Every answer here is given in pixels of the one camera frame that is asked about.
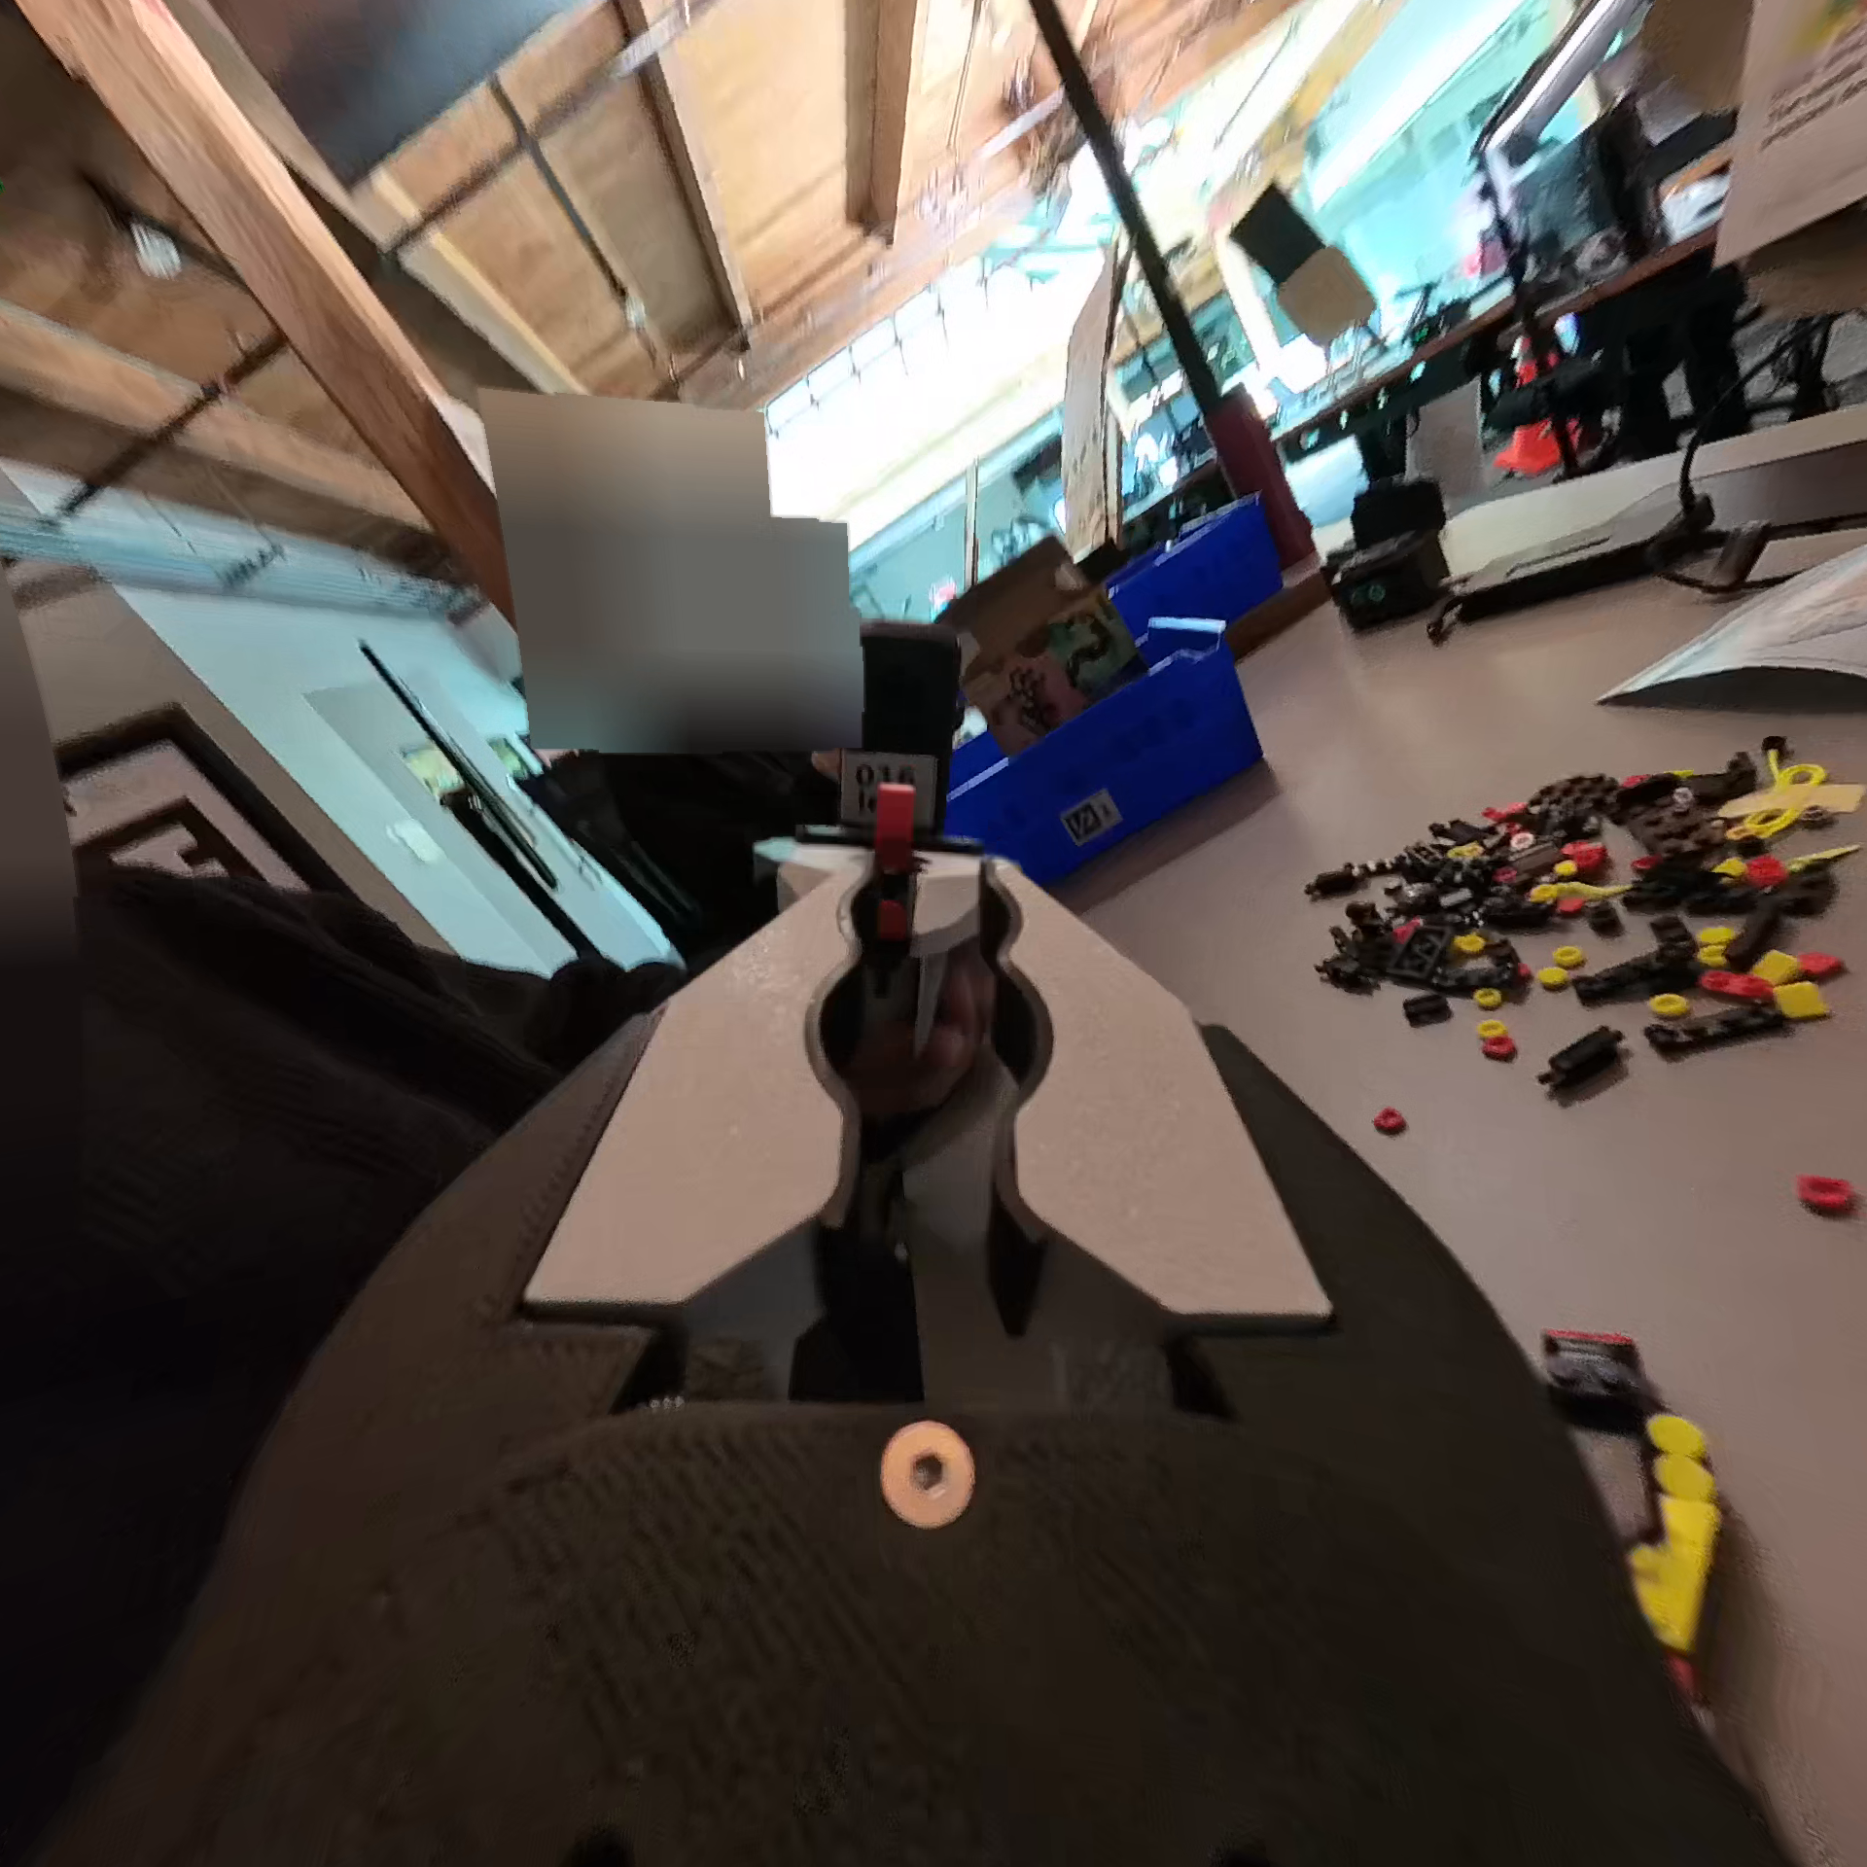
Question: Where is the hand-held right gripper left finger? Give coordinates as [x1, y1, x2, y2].
[518, 858, 878, 1397]

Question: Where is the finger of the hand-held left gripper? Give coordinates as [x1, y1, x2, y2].
[773, 844, 871, 915]
[911, 858, 993, 961]

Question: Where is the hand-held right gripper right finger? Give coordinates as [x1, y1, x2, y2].
[982, 858, 1338, 1335]

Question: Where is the pile of lego pieces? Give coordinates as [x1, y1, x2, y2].
[1300, 736, 1867, 1092]

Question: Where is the yellow black lego car model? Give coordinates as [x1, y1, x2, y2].
[1543, 1330, 1729, 1704]

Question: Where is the lego instruction booklet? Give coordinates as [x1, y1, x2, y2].
[1596, 542, 1867, 709]

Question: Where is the open printed cardboard box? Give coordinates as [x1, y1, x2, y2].
[934, 536, 1148, 756]

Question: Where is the blue storage bin with tag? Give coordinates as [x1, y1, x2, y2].
[943, 616, 1269, 886]

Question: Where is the tall cardboard panel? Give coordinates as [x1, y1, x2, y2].
[1057, 238, 1129, 558]

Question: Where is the black door bar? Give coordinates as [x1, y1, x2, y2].
[359, 642, 567, 899]

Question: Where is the black support pole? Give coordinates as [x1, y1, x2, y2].
[1028, 0, 1321, 576]

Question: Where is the small black device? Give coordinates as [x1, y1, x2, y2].
[1334, 477, 1454, 631]

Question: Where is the framed black white poster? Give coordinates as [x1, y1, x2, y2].
[56, 705, 316, 899]

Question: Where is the orange traffic cone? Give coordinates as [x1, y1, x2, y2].
[1491, 337, 1580, 477]

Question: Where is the closed grey laptop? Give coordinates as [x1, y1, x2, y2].
[1451, 418, 1867, 616]

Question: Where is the wooden ceiling beam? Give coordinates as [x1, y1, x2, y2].
[13, 0, 516, 621]

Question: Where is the grey ceiling panel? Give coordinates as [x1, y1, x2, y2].
[206, 0, 623, 190]

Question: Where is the cardboard box with paper label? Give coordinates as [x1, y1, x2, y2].
[1707, 0, 1867, 323]

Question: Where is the metal cable tray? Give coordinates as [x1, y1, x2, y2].
[0, 496, 488, 621]

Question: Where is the black cable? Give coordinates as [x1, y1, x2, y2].
[1644, 312, 1846, 595]

